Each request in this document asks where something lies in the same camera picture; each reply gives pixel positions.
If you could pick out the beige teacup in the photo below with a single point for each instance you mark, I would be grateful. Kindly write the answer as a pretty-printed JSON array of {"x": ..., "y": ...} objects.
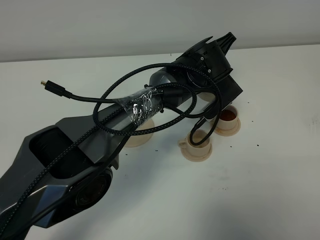
[
  {"x": 196, "y": 150},
  {"x": 229, "y": 113}
]

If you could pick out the near beige cup saucer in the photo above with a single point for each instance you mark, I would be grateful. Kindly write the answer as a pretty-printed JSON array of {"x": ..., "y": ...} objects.
[{"x": 196, "y": 159}]

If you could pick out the beige ceramic teapot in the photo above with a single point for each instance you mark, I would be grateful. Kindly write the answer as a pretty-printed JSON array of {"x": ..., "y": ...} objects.
[{"x": 207, "y": 96}]

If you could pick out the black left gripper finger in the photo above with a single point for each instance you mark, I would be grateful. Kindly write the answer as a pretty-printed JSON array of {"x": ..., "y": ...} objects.
[{"x": 225, "y": 42}]

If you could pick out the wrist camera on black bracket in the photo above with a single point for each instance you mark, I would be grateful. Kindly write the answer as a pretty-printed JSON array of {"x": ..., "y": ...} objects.
[{"x": 229, "y": 90}]

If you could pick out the near beige teacup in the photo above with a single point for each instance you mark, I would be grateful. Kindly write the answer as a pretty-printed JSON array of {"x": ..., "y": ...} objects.
[{"x": 196, "y": 150}]

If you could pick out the large beige teapot saucer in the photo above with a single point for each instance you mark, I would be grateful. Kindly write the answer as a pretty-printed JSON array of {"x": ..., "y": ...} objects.
[{"x": 138, "y": 140}]

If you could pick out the beige cup saucer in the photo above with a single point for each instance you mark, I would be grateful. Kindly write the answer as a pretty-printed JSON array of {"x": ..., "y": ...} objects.
[
  {"x": 226, "y": 132},
  {"x": 196, "y": 159}
]

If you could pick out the far beige cup saucer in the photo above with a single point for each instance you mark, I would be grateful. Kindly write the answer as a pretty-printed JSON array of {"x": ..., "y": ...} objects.
[{"x": 226, "y": 132}]

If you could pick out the far beige teacup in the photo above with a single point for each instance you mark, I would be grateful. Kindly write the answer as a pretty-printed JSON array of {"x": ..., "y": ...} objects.
[{"x": 229, "y": 113}]

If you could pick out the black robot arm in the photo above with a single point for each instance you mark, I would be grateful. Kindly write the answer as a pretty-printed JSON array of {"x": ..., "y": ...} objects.
[{"x": 66, "y": 168}]

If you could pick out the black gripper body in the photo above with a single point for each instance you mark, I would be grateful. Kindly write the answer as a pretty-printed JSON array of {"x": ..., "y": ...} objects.
[{"x": 207, "y": 57}]

